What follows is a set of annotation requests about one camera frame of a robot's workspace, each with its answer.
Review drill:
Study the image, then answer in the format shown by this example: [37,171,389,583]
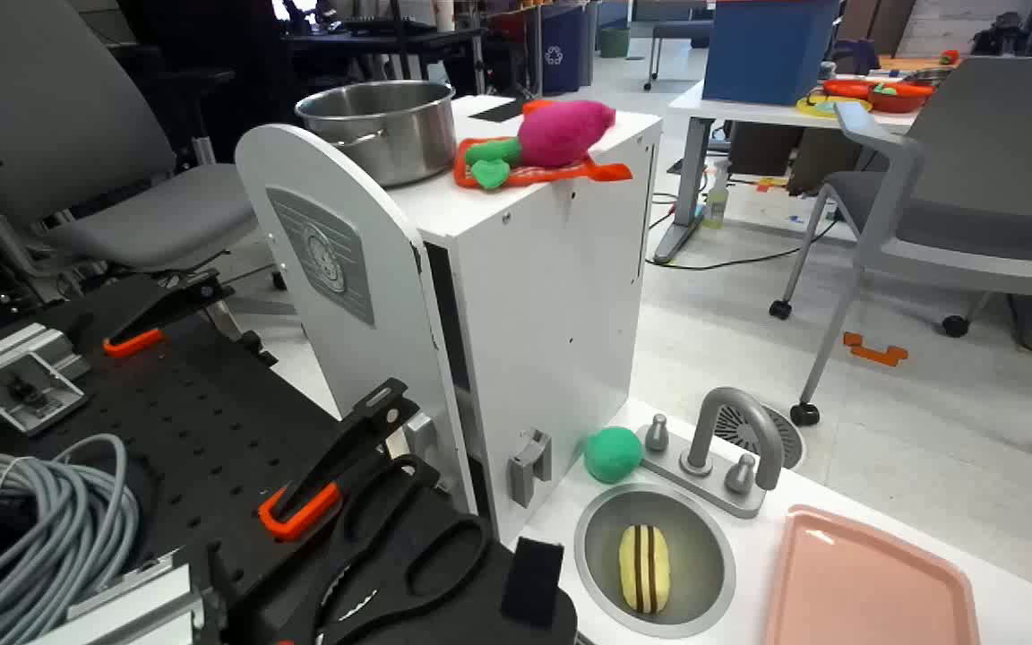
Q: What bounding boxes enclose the grey cable bundle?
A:
[0,430,143,645]

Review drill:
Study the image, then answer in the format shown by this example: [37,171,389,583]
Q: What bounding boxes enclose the round burner with yellow stripes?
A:
[570,481,738,638]

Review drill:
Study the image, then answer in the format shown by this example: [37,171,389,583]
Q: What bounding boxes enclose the white toy cabinet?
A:
[231,93,664,553]

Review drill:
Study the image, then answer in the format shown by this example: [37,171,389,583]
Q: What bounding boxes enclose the grey fabric office chair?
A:
[0,0,262,278]

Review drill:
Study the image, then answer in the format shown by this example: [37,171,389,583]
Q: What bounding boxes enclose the orange plastic container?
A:
[819,72,940,116]

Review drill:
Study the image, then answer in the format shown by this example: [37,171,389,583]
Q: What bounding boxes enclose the green toy ball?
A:
[580,423,646,489]

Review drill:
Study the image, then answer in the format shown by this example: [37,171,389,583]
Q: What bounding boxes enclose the small black box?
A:
[498,533,570,630]

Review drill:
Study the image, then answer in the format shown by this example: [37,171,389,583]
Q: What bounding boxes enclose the black scissors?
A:
[312,450,494,645]

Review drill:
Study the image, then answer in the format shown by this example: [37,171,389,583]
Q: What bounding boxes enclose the grey toy faucet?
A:
[637,385,806,518]

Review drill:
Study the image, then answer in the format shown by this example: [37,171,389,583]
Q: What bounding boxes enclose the grey plastic chair with casters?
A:
[768,50,1032,465]

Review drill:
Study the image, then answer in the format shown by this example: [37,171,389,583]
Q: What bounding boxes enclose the white desk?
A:
[646,80,922,270]

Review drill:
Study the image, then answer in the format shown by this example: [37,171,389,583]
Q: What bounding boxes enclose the metal plate with label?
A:
[0,351,88,436]

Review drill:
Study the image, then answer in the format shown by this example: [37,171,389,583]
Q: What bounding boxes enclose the blue recycling bin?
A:
[537,2,597,98]

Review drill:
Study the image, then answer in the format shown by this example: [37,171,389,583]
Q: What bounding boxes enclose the yellow striped toy macaron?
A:
[617,518,672,619]

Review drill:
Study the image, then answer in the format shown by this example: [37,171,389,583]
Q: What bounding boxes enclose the white toy kitchen counter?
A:
[511,398,1032,645]

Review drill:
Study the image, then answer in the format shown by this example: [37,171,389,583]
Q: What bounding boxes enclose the red checkered pot holder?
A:
[451,135,637,192]

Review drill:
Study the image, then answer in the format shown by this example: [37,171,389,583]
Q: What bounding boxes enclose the black clamp orange handle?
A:
[101,270,237,366]
[255,377,424,549]

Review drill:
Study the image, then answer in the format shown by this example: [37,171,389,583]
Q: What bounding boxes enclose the black square patch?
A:
[467,93,531,127]

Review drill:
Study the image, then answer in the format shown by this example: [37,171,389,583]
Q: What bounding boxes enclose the stainless steel pot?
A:
[293,80,459,191]

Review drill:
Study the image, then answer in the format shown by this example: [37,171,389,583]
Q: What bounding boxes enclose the magenta plush beet green leaves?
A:
[463,98,618,192]

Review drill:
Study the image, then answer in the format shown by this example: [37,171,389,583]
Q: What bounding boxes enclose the blue storage bin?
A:
[702,0,845,109]

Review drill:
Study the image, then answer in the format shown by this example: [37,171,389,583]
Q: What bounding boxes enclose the pink plastic tray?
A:
[764,501,981,645]

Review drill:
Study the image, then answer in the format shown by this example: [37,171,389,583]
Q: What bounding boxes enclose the orange floor tape mark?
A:
[837,329,910,369]

